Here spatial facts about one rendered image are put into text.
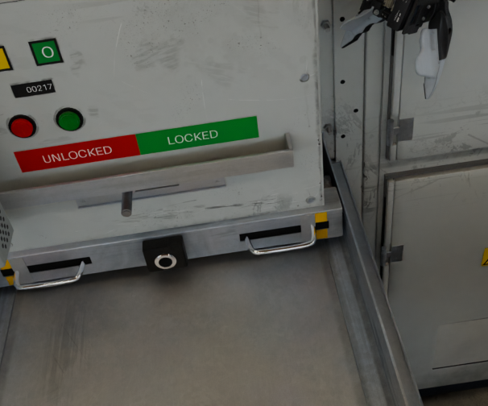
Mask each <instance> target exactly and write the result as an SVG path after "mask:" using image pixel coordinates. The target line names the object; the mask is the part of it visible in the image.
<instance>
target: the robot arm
mask: <svg viewBox="0 0 488 406"><path fill-rule="evenodd" d="M385 20H386V21H387V26H388V27H390V28H392V29H393V30H395V31H402V30H403V31H402V34H403V35H404V34H409V35H410V34H413V33H416V32H417V31H418V29H419V27H422V25H423V23H426V22H429V21H430V22H429V23H428V29H427V28H423V29H422V30H421V32H420V39H419V42H420V53H419V54H418V56H417V57H416V59H415V70H416V74H417V75H418V76H422V77H425V78H424V96H425V99H429V98H430V97H431V96H432V94H433V92H434V91H435V89H436V86H437V84H438V82H439V80H440V75H441V73H442V70H443V67H444V64H445V59H446V57H447V55H448V51H449V45H450V41H451V38H452V33H453V23H452V18H451V15H450V13H449V1H448V0H368V1H367V0H363V1H362V4H361V7H360V11H359V12H358V13H357V14H356V15H355V17H354V18H352V19H349V20H347V21H346V22H344V23H343V24H342V25H341V26H340V28H341V30H346V32H345V34H344V37H343V40H342V42H341V48H345V47H347V46H348V45H350V44H352V43H354V42H355V41H357V40H358V39H359V37H360V36H361V35H362V33H365V32H367V31H369V30H370V28H371V27H372V25H374V24H375V23H381V22H383V21H385Z"/></svg>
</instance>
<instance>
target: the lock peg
mask: <svg viewBox="0 0 488 406"><path fill-rule="evenodd" d="M134 192H135V191H130V192H125V193H122V210H121V215H122V216H123V217H129V216H130V215H131V214H132V194H133V193H134Z"/></svg>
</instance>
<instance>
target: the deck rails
mask: <svg viewBox="0 0 488 406"><path fill-rule="evenodd" d="M322 151H323V175H325V174H329V175H330V177H331V180H332V184H333V187H336V189H337V193H338V196H339V198H340V201H341V206H342V212H343V214H344V217H343V218H342V225H343V235H342V236H339V237H333V238H323V239H324V243H325V249H326V251H327V255H328V258H329V264H330V267H331V270H332V273H333V278H334V282H335V285H336V289H337V294H338V297H339V301H340V304H341V309H342V312H343V316H344V319H345V324H346V328H347V331H348V335H349V339H350V343H351V346H352V349H353V352H354V358H355V362H356V364H357V368H358V374H359V377H360V380H361V383H362V389H363V391H364V395H365V398H366V404H367V406H409V405H408V402H407V397H406V395H405V392H404V389H403V385H402V382H401V379H400V377H399V372H398V370H397V367H396V364H395V360H394V357H393V354H392V352H391V347H390V344H389V341H388V339H387V334H386V331H385V329H384V326H383V322H382V319H381V316H380V313H379V310H378V306H377V304H376V300H375V298H374V293H373V291H372V288H371V286H370V281H369V278H368V275H367V273H366V268H365V265H364V263H363V260H362V256H361V253H360V250H359V247H358V243H357V240H356V238H355V234H354V230H353V227H352V225H351V222H350V219H349V215H348V212H347V209H346V207H345V202H344V199H343V196H342V194H341V190H340V186H339V184H338V181H337V177H336V174H335V171H334V168H333V164H332V161H331V159H330V156H329V151H328V148H327V146H326V143H325V139H324V136H323V134H322ZM16 292H17V289H16V288H15V287H14V285H11V286H5V287H0V369H1V365H2V358H3V354H4V350H5V346H6V339H7V334H8V330H9V327H10V319H11V315H12V311H13V307H14V300H15V296H16Z"/></svg>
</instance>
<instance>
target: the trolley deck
mask: <svg viewBox="0 0 488 406"><path fill-rule="evenodd" d="M333 168H334V171H335V174H336V177H337V181H338V184H339V186H340V190H341V194H342V196H343V199H344V202H345V207H346V209H347V212H348V215H349V219H350V222H351V225H352V227H353V230H354V234H355V238H356V240H357V243H358V247H359V250H360V253H361V256H362V260H363V263H364V265H365V268H366V273H367V275H368V278H369V281H370V286H371V288H372V291H373V293H374V298H375V300H376V304H377V306H378V310H379V313H380V316H381V319H382V322H383V326H384V329H385V331H386V334H387V339H388V341H389V344H390V347H391V352H392V354H393V357H394V360H395V364H396V367H397V370H398V372H399V377H400V379H401V382H402V385H403V389H404V392H405V395H406V397H407V402H408V405H409V406H424V405H423V402H422V399H421V397H420V393H419V390H418V387H417V385H416V381H415V378H414V375H413V373H412V370H411V366H410V363H409V361H408V358H407V354H406V351H405V349H404V346H403V342H402V339H401V337H400V334H399V330H398V327H397V325H396V322H395V318H394V315H393V312H392V311H391V307H390V304H389V301H388V299H387V294H386V292H385V289H384V287H383V282H382V280H381V277H380V274H379V272H378V268H377V265H376V262H375V260H374V256H373V253H372V250H371V248H370V244H369V241H368V238H367V236H366V232H365V229H364V226H363V224H362V219H361V217H360V214H359V212H358V207H357V205H356V202H355V200H354V195H353V194H352V191H351V188H350V186H349V181H348V179H347V176H346V174H345V169H344V167H343V164H342V162H341V160H340V163H334V164H333ZM0 406H367V404H366V398H365V395H364V391H363V389H362V383H361V380H360V377H359V374H358V368H357V364H356V362H355V358H354V352H353V349H352V346H351V343H350V339H349V335H348V331H347V328H346V324H345V319H344V316H343V312H342V309H341V304H340V301H339V297H338V294H337V289H336V285H335V282H334V278H333V273H332V270H331V267H330V264H329V258H328V255H327V251H326V249H325V243H324V239H317V240H316V242H315V244H314V245H313V246H311V247H308V248H303V249H298V250H293V251H283V252H278V253H271V254H265V255H254V254H252V253H251V252H250V251H249V250H248V251H237V252H232V253H226V254H220V255H210V256H205V257H200V258H194V259H188V266H187V267H182V268H176V269H171V270H165V271H154V272H149V271H148V268H147V265H146V266H140V267H130V268H124V269H119V270H113V271H104V272H98V273H92V274H87V275H82V276H81V278H80V279H79V280H78V281H77V282H74V283H70V284H62V285H57V286H52V287H46V288H36V289H29V290H17V292H16V296H15V300H14V307H13V311H12V315H11V319H10V327H9V330H8V334H7V339H6V346H5V350H4V354H3V358H2V365H1V369H0Z"/></svg>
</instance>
